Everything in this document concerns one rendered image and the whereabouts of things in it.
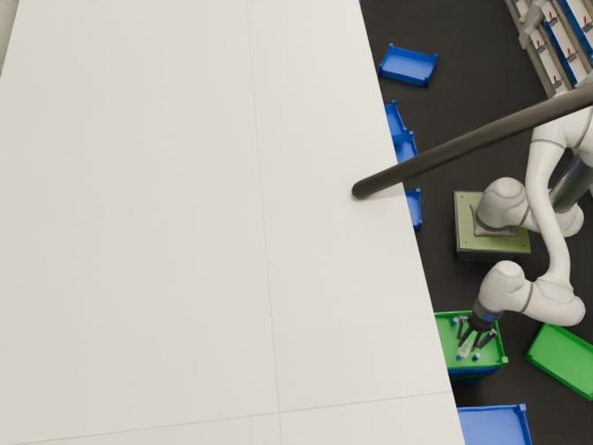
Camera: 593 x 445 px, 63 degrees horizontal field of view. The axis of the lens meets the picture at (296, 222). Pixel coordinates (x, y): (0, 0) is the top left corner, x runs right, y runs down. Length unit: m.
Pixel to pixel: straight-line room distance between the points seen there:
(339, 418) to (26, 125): 0.68
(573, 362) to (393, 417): 1.97
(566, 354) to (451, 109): 1.44
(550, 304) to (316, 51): 1.08
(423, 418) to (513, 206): 1.67
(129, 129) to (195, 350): 0.38
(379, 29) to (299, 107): 2.69
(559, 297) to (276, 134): 1.11
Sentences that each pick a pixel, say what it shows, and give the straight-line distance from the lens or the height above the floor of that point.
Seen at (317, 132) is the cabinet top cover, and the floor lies 1.69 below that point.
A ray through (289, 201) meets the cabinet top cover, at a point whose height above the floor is 1.69.
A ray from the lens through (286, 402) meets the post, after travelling 0.60.
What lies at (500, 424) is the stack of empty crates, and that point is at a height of 0.40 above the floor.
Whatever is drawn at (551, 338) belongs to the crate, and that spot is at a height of 0.00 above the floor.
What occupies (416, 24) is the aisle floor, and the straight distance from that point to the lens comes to 3.50.
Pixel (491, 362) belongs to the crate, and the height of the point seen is 0.40.
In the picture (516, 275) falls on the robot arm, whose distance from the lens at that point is 1.58.
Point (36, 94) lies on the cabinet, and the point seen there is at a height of 1.69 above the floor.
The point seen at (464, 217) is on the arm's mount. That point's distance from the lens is 2.40.
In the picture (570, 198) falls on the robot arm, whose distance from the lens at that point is 2.06.
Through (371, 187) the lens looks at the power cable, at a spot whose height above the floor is 1.72.
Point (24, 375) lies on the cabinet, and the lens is 0.73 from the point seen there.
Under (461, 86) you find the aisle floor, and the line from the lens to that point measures 3.16.
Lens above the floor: 2.29
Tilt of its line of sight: 62 degrees down
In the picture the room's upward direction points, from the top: 12 degrees counter-clockwise
